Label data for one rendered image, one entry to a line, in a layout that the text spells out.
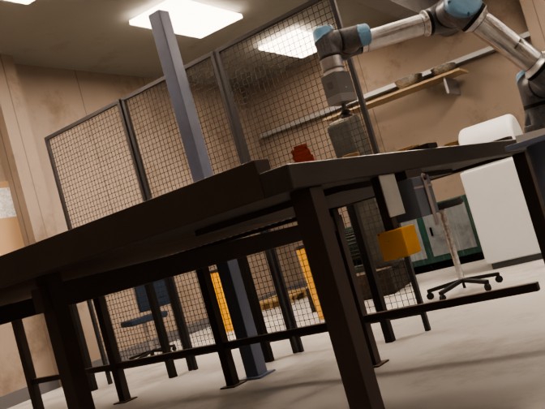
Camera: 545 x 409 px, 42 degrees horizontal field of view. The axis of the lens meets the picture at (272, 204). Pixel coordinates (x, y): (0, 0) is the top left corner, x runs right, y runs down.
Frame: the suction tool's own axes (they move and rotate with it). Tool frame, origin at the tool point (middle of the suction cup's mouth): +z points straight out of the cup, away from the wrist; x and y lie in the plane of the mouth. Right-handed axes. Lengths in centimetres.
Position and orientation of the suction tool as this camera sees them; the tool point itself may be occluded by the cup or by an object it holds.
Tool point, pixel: (346, 116)
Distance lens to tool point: 243.4
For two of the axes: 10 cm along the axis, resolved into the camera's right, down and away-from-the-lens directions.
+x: 6.7, -2.3, -7.0
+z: 2.7, 9.6, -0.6
